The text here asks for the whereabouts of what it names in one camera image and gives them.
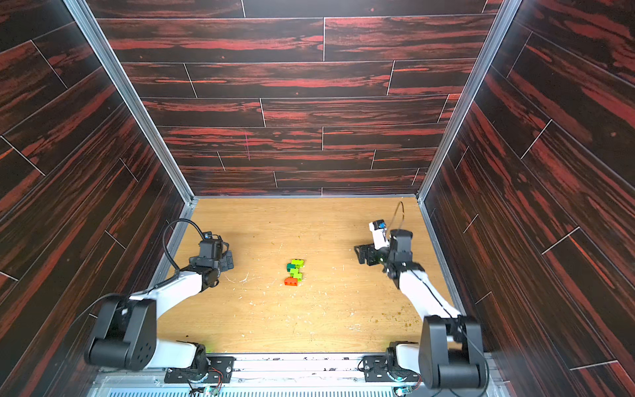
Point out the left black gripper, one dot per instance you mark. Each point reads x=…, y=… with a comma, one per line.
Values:
x=229, y=262

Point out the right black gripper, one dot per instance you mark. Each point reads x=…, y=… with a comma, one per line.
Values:
x=370, y=253

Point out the red lego brick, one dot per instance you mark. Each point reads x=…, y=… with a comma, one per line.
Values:
x=291, y=281

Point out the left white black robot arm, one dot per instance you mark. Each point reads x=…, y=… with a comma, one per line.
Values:
x=125, y=334

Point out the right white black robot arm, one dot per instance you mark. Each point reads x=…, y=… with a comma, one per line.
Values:
x=450, y=354

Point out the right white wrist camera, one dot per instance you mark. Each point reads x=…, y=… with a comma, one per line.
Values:
x=378, y=231

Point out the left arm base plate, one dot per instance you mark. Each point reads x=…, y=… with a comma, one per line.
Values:
x=214, y=370

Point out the aluminium front rail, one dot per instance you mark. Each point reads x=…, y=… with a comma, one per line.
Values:
x=283, y=374

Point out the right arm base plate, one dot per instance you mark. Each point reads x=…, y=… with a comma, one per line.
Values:
x=376, y=369

